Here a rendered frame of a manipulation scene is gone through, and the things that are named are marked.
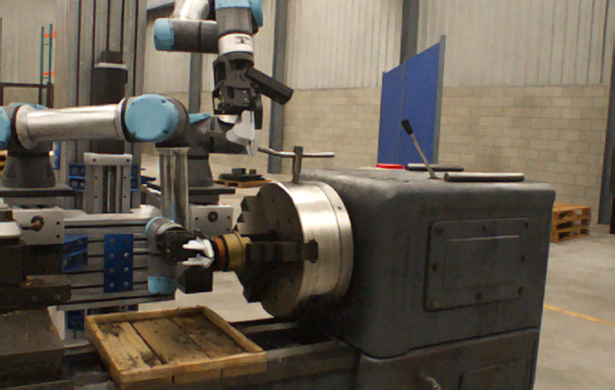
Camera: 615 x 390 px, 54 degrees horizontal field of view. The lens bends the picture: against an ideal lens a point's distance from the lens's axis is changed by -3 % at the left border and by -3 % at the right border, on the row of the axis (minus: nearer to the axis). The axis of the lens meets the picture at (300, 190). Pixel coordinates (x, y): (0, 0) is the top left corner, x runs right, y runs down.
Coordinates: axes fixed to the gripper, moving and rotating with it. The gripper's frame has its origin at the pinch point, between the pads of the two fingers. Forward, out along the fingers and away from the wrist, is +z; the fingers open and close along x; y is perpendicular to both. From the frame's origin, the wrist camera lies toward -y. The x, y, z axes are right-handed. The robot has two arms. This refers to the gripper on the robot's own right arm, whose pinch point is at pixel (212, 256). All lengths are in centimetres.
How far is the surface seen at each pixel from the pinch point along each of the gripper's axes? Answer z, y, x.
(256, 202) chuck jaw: -9.2, -14.2, 10.4
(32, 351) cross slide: 16.1, 38.2, -10.7
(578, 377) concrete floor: -91, -265, -108
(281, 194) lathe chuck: 0.2, -15.8, 13.5
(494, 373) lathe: 17, -71, -31
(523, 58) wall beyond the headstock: -717, -899, 187
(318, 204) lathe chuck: 7.0, -21.7, 12.1
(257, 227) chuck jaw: -4.9, -12.7, 5.2
